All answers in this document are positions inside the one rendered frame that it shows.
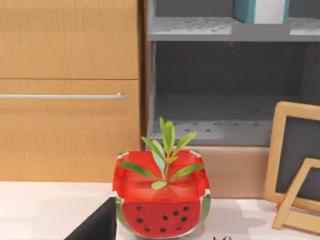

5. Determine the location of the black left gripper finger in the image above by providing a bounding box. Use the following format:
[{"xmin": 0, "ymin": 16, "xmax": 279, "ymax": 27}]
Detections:
[{"xmin": 63, "ymin": 196, "xmax": 118, "ymax": 240}]

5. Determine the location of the watermelon plant pot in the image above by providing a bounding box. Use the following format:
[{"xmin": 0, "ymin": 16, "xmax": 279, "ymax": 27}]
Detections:
[{"xmin": 111, "ymin": 116, "xmax": 212, "ymax": 238}]

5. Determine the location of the wooden cupboard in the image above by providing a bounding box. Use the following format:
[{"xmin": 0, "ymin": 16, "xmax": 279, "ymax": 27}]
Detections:
[{"xmin": 0, "ymin": 0, "xmax": 272, "ymax": 200}]

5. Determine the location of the plain wooden drawer front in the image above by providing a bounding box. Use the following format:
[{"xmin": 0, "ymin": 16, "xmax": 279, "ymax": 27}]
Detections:
[{"xmin": 0, "ymin": 0, "xmax": 140, "ymax": 80}]

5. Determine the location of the grey open shelf unit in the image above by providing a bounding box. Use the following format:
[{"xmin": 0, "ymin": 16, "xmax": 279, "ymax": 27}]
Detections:
[{"xmin": 145, "ymin": 0, "xmax": 320, "ymax": 148}]

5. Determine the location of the wooden framed blackboard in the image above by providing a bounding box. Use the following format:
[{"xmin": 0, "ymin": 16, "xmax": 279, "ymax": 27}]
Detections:
[{"xmin": 263, "ymin": 101, "xmax": 320, "ymax": 236}]

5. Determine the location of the teal and white book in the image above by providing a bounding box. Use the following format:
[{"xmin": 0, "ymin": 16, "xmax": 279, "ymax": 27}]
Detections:
[{"xmin": 233, "ymin": 0, "xmax": 290, "ymax": 25}]

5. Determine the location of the wooden drawer front with handle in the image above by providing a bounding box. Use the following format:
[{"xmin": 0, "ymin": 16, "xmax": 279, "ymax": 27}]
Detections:
[{"xmin": 0, "ymin": 78, "xmax": 141, "ymax": 183}]

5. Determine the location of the long metal handle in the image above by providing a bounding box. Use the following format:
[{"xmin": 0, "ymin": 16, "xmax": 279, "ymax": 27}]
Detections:
[{"xmin": 0, "ymin": 92, "xmax": 127, "ymax": 100}]

